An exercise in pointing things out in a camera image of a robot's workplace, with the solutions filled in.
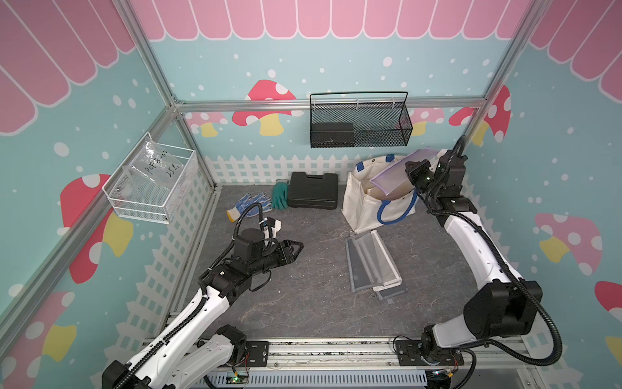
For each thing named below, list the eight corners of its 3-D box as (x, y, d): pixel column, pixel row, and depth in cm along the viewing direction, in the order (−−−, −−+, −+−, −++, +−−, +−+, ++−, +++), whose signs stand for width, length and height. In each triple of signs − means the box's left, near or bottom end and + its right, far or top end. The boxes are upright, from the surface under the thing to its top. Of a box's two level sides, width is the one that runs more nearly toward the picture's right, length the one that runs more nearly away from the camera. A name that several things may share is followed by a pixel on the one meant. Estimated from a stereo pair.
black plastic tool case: (288, 209, 113) (287, 202, 108) (291, 179, 125) (290, 171, 121) (338, 209, 113) (339, 202, 108) (336, 179, 125) (337, 171, 121)
